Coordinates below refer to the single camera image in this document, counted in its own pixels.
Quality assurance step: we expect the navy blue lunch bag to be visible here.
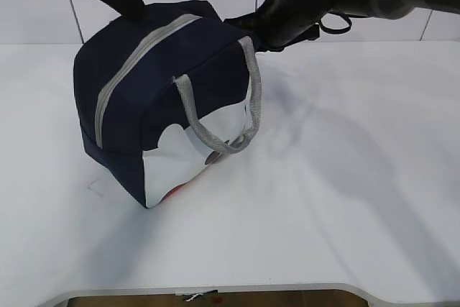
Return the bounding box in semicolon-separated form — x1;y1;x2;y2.
73;1;262;209

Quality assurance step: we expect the black hanging cable loop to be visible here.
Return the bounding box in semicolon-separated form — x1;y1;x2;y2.
318;12;352;34

